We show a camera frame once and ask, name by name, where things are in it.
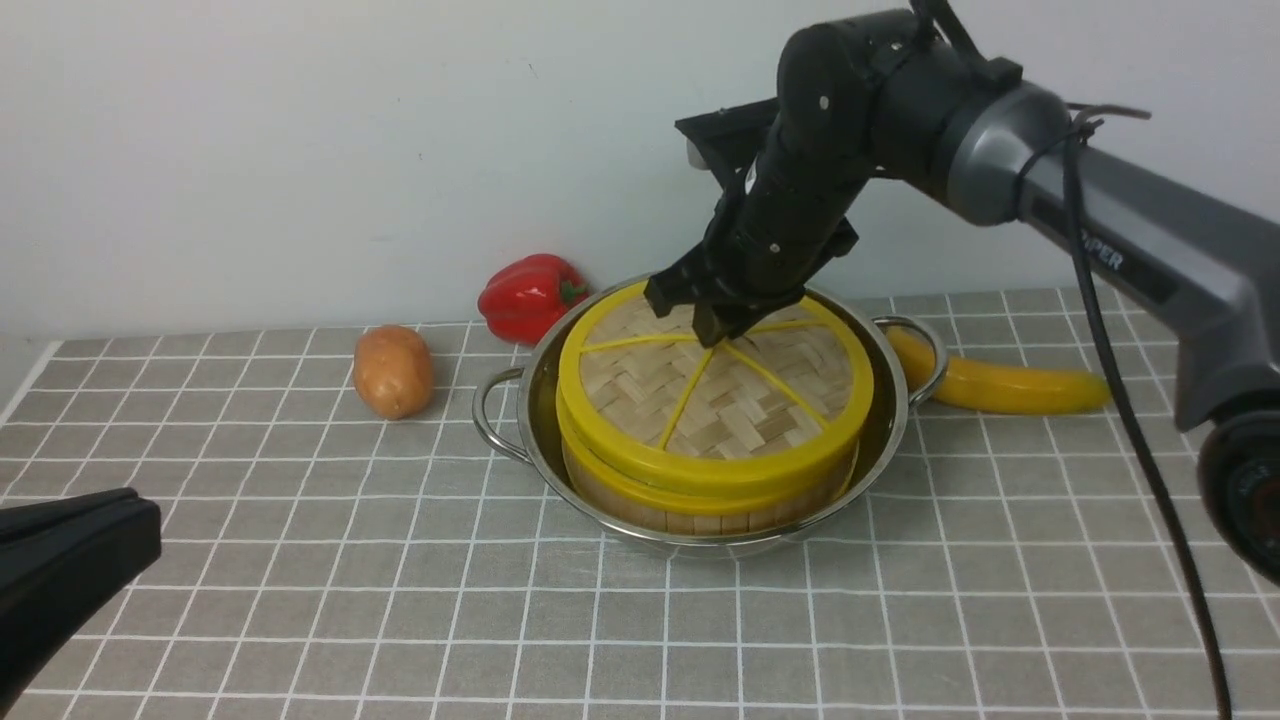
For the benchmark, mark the woven bamboo steamer lid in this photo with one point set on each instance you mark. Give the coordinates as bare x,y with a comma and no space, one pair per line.
618,350

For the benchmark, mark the red bell pepper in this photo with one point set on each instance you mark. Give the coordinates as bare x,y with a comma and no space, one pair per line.
523,301

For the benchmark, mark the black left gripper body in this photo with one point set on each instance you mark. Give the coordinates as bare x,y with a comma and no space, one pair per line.
61,561

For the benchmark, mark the stainless steel two-handled pot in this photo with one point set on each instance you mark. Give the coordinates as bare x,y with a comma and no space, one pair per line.
515,412

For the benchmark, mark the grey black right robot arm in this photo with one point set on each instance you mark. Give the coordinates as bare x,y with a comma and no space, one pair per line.
905,94

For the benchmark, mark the brown potato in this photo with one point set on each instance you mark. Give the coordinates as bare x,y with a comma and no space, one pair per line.
393,371

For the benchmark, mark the yellow banana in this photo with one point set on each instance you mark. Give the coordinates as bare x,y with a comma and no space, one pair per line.
1018,390

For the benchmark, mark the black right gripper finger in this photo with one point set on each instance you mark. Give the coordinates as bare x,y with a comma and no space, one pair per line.
692,281
721,314

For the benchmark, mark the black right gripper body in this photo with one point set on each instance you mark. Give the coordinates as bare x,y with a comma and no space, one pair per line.
778,222

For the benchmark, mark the bamboo steamer basket yellow rim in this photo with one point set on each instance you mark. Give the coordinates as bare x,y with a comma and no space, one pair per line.
714,464

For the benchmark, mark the grey checkered tablecloth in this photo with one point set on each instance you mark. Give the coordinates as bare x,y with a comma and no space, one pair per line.
319,564

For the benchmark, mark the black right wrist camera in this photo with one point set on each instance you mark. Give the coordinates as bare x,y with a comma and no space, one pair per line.
725,141

